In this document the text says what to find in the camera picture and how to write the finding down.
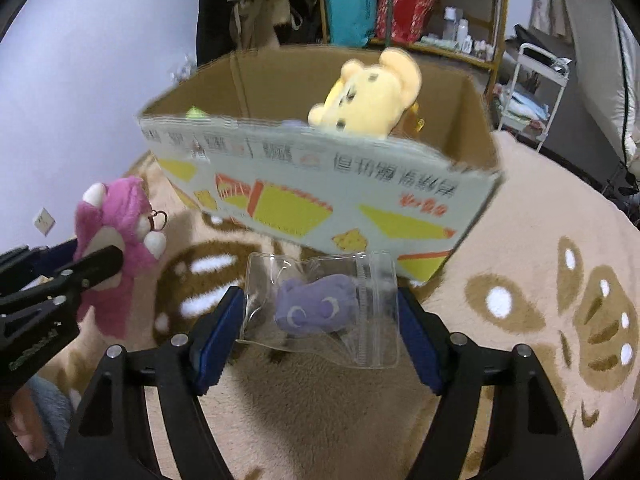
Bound pink bear plush keychain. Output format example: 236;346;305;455
72;174;170;340

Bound wall socket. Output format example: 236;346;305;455
32;207;55;236

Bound yellow plush toy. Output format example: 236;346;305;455
307;48;424;140

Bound green tissue pack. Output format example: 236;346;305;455
186;106;209;119

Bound cream folded mattress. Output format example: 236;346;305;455
565;0;639;174

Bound person's hand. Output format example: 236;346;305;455
9;385;48;462

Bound red patterned bag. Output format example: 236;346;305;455
375;0;437;44

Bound open cardboard box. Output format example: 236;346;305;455
138;47;501;282

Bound white rolling cart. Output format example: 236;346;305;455
495;42;573;152

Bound beige patterned blanket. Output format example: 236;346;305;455
124;133;639;479

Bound wooden shelf unit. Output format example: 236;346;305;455
320;0;509;100

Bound teal bag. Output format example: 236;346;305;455
326;0;376;48

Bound purple plush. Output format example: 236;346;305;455
239;252;400;370

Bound green pole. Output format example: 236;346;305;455
385;0;394;48

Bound beige hanging trousers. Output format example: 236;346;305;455
230;0;304;50

